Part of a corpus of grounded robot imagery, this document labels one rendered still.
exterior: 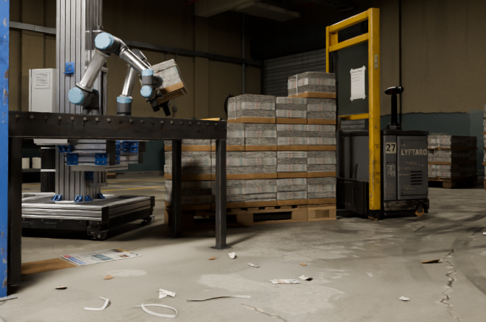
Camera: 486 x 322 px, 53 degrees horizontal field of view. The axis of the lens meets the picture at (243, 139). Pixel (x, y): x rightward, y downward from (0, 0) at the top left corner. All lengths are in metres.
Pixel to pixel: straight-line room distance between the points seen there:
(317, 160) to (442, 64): 6.37
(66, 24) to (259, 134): 1.73
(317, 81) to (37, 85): 2.27
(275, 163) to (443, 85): 6.61
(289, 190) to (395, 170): 1.01
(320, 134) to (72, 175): 2.07
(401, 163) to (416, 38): 6.31
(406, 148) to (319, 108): 0.90
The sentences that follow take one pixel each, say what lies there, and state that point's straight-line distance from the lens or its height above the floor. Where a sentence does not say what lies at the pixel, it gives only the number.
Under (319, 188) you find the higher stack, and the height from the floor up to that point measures 0.28.
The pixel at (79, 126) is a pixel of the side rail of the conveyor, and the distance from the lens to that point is 2.61.
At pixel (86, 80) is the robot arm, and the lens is 3.54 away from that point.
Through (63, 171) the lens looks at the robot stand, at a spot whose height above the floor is 0.45.
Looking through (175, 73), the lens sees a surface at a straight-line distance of 3.65.
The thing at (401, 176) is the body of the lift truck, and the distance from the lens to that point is 4.65.
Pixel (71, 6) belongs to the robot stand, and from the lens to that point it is 4.08.
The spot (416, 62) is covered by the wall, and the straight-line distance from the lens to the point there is 10.64.
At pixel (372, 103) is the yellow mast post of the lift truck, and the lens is 4.42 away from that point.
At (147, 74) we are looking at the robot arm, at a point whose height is 1.11.
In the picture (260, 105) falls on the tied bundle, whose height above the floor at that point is 0.98.
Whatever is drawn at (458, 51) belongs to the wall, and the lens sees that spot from 10.27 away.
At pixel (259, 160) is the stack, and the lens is 4.05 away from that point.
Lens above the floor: 0.63
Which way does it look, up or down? 1 degrees up
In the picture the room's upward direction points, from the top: straight up
